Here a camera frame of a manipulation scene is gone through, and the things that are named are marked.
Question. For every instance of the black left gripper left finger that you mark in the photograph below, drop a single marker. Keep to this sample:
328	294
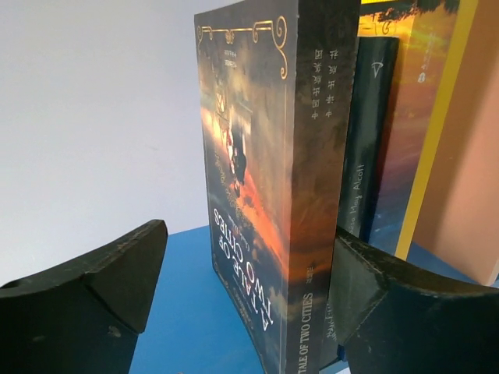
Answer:
84	315

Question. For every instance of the Little Women floral book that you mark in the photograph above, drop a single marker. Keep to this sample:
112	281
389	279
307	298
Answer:
375	65

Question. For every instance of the Tale of Two Cities book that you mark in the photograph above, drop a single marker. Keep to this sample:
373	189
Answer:
275	82

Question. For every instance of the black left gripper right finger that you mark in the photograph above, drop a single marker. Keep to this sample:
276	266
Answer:
393	317

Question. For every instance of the blue yellow wooden bookshelf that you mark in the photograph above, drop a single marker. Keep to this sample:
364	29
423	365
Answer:
453	218

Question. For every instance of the Jane Eyre book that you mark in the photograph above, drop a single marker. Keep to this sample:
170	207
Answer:
424	30

